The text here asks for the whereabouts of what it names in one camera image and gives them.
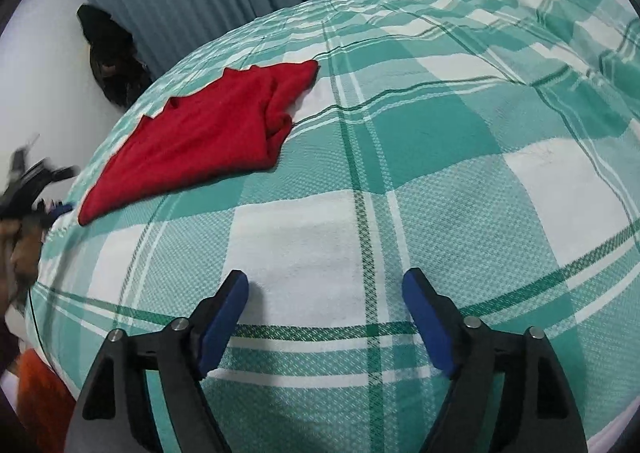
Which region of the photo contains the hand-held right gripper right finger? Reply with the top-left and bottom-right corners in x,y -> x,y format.
401,267 -> 588,453

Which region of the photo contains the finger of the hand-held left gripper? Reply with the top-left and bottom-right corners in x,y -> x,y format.
49,164 -> 81,184

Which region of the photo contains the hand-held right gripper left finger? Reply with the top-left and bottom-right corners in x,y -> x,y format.
64,269 -> 250,453

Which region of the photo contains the red garment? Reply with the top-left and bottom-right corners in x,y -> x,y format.
77,59 -> 320,227

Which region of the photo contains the person's left forearm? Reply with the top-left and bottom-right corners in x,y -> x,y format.
0,219 -> 51,314

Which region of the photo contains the black bag by curtain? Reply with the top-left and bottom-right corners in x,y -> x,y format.
76,4 -> 153,109

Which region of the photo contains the green checked bedsheet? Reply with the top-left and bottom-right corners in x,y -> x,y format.
27,0 -> 640,453

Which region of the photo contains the orange cloth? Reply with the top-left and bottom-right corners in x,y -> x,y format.
14,348 -> 77,453

